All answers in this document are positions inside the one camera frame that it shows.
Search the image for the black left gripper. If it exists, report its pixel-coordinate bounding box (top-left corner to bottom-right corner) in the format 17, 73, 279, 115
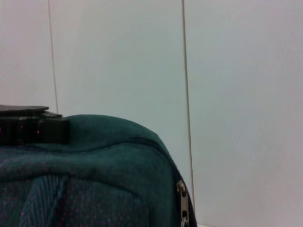
0, 105, 70, 145

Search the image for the dark blue insulated lunch bag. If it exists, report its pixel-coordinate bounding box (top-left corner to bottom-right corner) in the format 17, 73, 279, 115
0, 113, 199, 227

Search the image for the white ring zipper pull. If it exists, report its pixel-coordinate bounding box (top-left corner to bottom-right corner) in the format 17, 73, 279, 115
177, 179, 191, 227

